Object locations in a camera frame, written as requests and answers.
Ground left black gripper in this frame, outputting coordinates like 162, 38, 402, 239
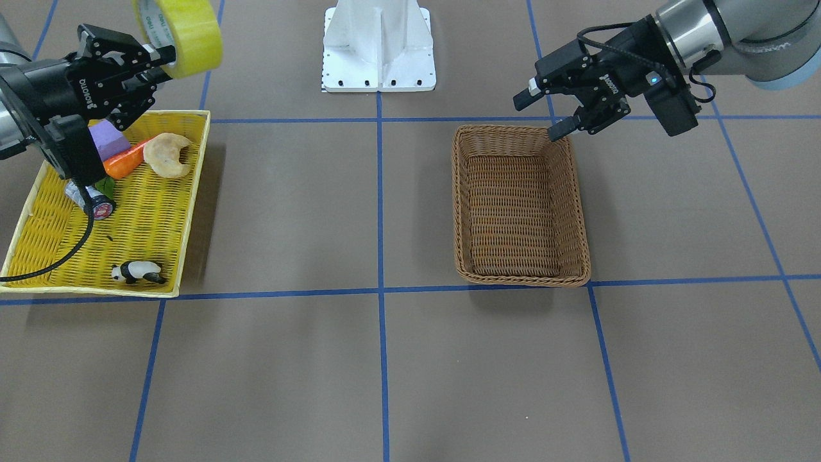
513, 17, 676, 142

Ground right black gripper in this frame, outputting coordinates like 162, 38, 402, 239
2, 24, 177, 148

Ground yellow tape roll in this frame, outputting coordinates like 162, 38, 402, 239
131, 1, 223, 80

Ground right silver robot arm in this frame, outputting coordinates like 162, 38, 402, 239
2, 24, 180, 176

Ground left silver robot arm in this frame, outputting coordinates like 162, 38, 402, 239
513, 1, 820, 141

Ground brown wicker basket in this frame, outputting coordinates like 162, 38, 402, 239
452, 124, 592, 287

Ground toy croissant bread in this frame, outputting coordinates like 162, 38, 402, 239
143, 133, 192, 179

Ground purple foam cube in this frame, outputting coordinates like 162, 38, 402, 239
89, 119, 131, 162

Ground orange toy carrot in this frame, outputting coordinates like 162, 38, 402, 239
103, 138, 152, 180

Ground small printed can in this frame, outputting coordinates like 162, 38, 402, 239
64, 180, 117, 221

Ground toy panda figure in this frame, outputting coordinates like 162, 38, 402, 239
110, 261, 167, 286

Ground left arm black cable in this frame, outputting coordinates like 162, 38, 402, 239
576, 23, 722, 87

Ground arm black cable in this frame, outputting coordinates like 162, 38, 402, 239
576, 23, 722, 87
0, 183, 95, 283

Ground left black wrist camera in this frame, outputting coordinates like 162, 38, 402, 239
644, 71, 700, 137

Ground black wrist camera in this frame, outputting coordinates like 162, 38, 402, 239
40, 115, 106, 186
644, 71, 700, 137

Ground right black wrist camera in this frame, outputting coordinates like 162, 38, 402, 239
40, 115, 106, 186

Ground white pedestal column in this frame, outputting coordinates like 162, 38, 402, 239
321, 1, 437, 93

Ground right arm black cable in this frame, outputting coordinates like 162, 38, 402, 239
0, 183, 95, 283

